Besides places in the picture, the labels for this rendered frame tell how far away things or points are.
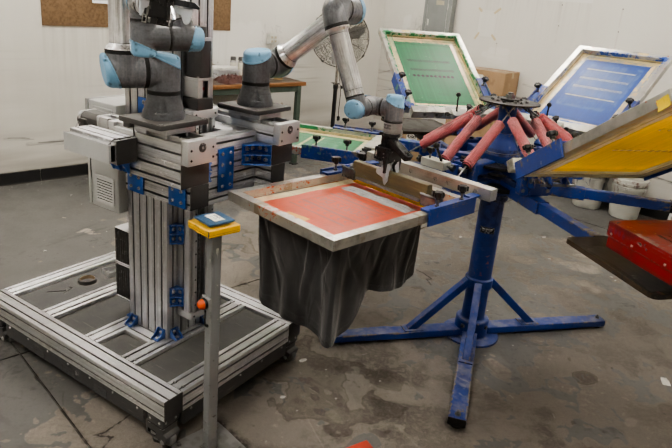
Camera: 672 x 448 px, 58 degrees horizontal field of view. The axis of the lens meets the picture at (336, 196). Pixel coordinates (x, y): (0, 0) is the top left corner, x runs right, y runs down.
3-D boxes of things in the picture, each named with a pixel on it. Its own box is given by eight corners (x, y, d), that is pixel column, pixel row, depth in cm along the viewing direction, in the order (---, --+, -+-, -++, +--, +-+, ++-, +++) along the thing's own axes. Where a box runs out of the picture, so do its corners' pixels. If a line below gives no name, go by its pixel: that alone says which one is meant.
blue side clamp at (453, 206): (428, 227, 223) (431, 209, 221) (418, 223, 226) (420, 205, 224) (474, 212, 243) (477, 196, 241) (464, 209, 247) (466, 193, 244)
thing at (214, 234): (200, 478, 221) (204, 237, 191) (169, 445, 236) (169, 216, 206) (249, 452, 236) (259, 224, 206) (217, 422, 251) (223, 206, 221)
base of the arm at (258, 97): (229, 103, 255) (230, 79, 252) (253, 100, 267) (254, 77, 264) (256, 109, 247) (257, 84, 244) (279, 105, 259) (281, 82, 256)
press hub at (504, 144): (479, 360, 311) (526, 101, 270) (420, 328, 337) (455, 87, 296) (518, 337, 338) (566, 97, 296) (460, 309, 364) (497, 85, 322)
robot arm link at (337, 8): (333, -13, 221) (367, 116, 227) (347, -12, 230) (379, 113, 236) (308, -3, 227) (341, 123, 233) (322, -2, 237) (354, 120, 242)
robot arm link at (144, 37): (171, 58, 182) (171, 21, 179) (133, 57, 176) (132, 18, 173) (164, 55, 188) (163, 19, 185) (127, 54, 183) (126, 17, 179)
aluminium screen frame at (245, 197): (333, 252, 191) (334, 241, 189) (227, 200, 230) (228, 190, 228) (473, 209, 244) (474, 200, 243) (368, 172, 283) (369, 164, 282)
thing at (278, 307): (327, 351, 214) (337, 240, 201) (252, 301, 244) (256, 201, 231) (333, 348, 216) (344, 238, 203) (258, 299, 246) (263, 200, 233)
